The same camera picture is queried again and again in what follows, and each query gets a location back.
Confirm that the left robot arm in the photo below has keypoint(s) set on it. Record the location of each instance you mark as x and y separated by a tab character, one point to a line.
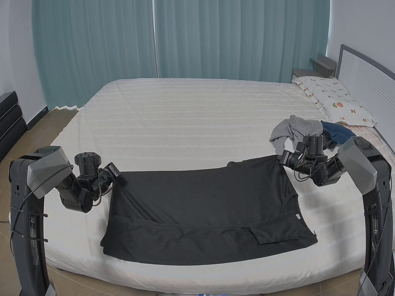
46	168

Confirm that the grey garment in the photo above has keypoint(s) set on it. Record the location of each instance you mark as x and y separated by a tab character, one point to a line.
296	128

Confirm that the dark blue garment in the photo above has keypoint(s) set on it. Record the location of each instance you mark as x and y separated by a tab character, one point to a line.
339	133

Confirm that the black T-shirt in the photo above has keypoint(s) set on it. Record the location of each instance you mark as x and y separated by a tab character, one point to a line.
200	202

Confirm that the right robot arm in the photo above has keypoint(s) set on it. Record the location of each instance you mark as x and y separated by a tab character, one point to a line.
358	162

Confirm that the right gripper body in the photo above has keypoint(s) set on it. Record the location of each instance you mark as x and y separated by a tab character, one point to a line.
290	159

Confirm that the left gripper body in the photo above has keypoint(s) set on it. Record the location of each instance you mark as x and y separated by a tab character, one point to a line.
110	173

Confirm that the black chest of drawers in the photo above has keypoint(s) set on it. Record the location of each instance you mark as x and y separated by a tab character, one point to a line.
10	122

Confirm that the white printed pillow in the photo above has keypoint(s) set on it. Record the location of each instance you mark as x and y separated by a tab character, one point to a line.
334	99

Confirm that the grey bedside table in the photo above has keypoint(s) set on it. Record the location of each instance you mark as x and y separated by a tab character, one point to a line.
322	63

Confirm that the blue-green curtain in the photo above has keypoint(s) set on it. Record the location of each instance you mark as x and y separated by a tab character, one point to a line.
92	42
240	26

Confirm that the bed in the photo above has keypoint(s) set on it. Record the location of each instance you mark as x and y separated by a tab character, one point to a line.
200	109

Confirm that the black shiny garment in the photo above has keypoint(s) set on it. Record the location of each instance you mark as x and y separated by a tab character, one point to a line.
329	139

